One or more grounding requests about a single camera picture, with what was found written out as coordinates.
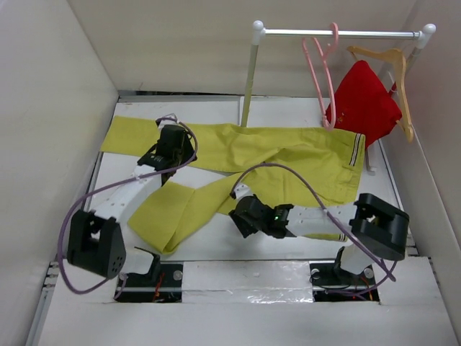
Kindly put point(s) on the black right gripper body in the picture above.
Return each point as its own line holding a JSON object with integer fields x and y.
{"x": 246, "y": 227}

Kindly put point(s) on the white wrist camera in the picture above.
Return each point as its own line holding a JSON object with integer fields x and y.
{"x": 170, "y": 119}
{"x": 241, "y": 191}

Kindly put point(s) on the wooden hanger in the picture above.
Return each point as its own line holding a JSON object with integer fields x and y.
{"x": 397, "y": 60}

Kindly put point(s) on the yellow-green trousers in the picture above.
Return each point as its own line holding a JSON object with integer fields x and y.
{"x": 299, "y": 166}

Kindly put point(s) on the red folded shorts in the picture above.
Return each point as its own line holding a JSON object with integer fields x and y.
{"x": 363, "y": 104}

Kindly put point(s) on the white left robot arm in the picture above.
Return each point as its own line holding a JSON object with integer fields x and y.
{"x": 96, "y": 242}

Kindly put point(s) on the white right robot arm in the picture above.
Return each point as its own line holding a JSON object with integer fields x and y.
{"x": 378, "y": 230}

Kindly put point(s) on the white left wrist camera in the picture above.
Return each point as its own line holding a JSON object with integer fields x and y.
{"x": 170, "y": 119}

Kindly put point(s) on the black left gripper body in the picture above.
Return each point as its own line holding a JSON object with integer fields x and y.
{"x": 184, "y": 152}

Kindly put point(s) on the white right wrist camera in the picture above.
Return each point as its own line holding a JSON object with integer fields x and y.
{"x": 241, "y": 191}

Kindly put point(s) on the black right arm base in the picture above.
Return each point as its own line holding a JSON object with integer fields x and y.
{"x": 331, "y": 284}

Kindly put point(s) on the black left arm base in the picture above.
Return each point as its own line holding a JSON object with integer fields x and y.
{"x": 145, "y": 278}

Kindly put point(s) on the white metal clothes rack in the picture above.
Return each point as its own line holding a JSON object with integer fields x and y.
{"x": 421, "y": 39}

